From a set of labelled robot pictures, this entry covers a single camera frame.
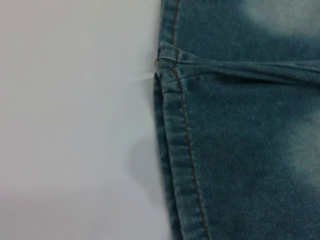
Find blue denim shorts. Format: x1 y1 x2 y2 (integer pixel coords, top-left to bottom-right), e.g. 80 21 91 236
152 0 320 240

